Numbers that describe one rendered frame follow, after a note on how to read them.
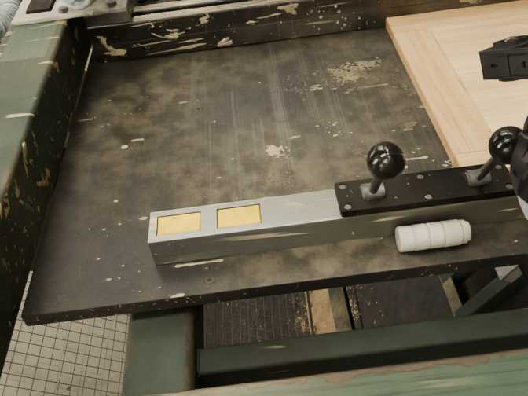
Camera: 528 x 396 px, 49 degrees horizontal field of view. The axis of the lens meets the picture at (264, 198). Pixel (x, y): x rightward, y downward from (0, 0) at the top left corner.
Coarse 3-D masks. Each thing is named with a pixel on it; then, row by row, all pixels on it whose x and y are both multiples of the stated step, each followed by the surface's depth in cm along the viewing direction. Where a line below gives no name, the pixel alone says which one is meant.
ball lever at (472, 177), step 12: (504, 132) 56; (516, 132) 55; (492, 144) 56; (504, 144) 55; (516, 144) 55; (492, 156) 57; (504, 156) 56; (492, 168) 62; (468, 180) 66; (480, 180) 66
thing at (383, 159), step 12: (384, 144) 56; (396, 144) 57; (372, 156) 56; (384, 156) 55; (396, 156) 55; (372, 168) 56; (384, 168) 55; (396, 168) 55; (372, 180) 63; (384, 180) 57; (372, 192) 65; (384, 192) 66
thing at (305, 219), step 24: (312, 192) 69; (216, 216) 68; (264, 216) 67; (288, 216) 67; (312, 216) 66; (336, 216) 66; (360, 216) 66; (384, 216) 66; (408, 216) 66; (432, 216) 67; (456, 216) 67; (480, 216) 67; (504, 216) 68; (168, 240) 66; (192, 240) 66; (216, 240) 67; (240, 240) 67; (264, 240) 67; (288, 240) 68; (312, 240) 68; (336, 240) 68
